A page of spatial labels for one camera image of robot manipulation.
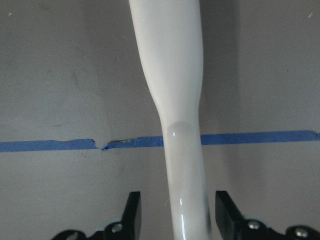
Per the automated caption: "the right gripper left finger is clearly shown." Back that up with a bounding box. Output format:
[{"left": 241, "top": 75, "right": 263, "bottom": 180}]
[{"left": 53, "top": 191, "right": 142, "bottom": 240}]

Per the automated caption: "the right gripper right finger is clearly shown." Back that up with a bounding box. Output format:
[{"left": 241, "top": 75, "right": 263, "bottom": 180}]
[{"left": 215, "top": 190, "right": 320, "bottom": 240}]

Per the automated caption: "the beige hand brush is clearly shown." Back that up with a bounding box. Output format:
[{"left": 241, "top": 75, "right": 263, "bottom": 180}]
[{"left": 129, "top": 0, "right": 212, "bottom": 240}]

